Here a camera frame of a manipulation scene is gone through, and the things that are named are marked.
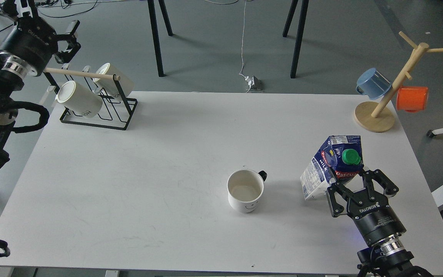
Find white mug on rack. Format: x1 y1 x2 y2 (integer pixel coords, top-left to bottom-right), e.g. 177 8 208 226
92 63 135 98
55 80 103 118

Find black table legs right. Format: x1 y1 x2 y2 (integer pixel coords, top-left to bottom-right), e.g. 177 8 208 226
282 0 310 79

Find blue cup on tree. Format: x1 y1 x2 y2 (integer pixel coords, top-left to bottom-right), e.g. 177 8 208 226
356 68 392 100

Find orange cup on tree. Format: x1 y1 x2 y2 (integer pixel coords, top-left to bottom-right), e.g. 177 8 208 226
396 86 429 113

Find white mug rear on rack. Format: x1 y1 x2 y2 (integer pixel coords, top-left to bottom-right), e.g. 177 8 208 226
92 63 135 98

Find black cables on floor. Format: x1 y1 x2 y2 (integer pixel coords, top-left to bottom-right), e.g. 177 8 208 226
0 0 99 39

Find wooden mug tree stand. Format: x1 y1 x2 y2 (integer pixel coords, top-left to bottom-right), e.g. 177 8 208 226
355 31 443 133

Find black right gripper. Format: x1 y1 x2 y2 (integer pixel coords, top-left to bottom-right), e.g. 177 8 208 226
326 169 407 247

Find blue milk carton green cap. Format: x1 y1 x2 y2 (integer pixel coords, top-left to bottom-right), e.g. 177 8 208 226
300 135 364 200

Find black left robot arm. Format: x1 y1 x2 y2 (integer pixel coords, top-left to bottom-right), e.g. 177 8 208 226
0 0 81 169

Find white smiley face mug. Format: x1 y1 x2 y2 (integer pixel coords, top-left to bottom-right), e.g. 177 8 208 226
227 169 267 213

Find black table legs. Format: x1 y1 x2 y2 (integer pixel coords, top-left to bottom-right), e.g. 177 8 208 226
147 0 174 77
282 0 310 79

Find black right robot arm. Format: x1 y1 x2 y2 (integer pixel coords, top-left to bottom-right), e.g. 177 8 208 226
326 169 432 277

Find grey floor power socket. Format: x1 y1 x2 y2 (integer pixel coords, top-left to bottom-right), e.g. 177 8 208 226
245 76 264 91

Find white cable on floor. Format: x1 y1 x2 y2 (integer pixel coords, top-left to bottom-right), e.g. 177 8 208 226
205 0 253 93

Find black wire mug rack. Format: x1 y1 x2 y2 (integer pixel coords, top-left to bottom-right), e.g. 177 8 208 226
44 63 138 131

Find white mug front on rack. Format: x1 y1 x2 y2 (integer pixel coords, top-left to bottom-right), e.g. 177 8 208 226
55 80 103 118

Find black table legs left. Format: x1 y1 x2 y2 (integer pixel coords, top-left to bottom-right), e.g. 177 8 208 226
147 0 174 77

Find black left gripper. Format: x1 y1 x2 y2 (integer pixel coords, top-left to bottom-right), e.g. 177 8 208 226
0 0 81 77

